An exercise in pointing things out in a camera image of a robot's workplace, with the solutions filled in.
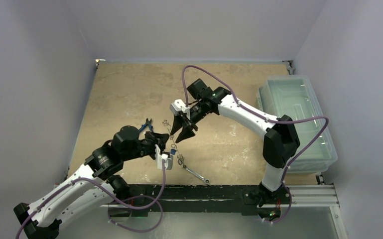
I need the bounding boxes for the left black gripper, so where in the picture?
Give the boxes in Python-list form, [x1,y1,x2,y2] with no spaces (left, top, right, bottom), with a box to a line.
[122,130,169,161]

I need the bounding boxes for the metal key organizer ring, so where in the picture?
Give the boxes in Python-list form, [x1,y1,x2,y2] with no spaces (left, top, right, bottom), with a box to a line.
[161,119,187,169]

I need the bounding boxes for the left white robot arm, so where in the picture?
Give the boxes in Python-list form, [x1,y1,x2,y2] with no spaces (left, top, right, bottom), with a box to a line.
[13,125,173,239]

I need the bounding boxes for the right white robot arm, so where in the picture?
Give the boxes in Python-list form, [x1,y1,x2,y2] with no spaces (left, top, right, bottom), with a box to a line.
[170,79,300,203]

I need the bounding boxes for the silver ratchet wrench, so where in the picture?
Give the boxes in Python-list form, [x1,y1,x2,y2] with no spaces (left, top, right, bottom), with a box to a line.
[182,165,210,185]

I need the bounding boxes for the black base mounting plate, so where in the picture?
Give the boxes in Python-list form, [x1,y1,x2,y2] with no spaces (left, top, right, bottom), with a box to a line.
[110,184,292,220]

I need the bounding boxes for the clear plastic storage bin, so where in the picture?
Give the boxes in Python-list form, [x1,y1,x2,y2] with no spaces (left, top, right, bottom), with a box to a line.
[256,75,338,174]

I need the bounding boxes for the blue handled pliers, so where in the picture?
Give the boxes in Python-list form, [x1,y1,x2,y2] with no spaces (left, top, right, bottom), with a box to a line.
[138,118,154,133]

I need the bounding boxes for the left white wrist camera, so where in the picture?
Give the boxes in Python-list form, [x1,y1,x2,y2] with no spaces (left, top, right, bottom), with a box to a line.
[155,145,174,170]

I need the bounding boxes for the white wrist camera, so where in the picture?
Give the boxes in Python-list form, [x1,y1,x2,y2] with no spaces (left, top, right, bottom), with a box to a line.
[155,145,174,170]
[169,99,190,116]

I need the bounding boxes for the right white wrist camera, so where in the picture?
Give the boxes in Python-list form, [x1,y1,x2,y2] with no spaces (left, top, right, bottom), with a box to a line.
[169,99,190,116]

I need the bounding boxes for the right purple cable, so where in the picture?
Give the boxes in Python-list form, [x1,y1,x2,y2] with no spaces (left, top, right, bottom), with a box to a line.
[182,65,330,224]

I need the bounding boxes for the purple cable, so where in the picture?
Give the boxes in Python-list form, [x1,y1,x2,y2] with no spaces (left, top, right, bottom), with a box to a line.
[182,65,330,224]
[15,160,167,239]

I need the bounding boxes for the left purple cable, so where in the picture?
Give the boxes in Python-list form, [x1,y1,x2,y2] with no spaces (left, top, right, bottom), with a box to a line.
[15,160,167,239]

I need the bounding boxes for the aluminium frame rail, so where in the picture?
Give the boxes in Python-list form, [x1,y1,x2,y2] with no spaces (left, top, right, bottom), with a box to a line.
[39,184,349,239]

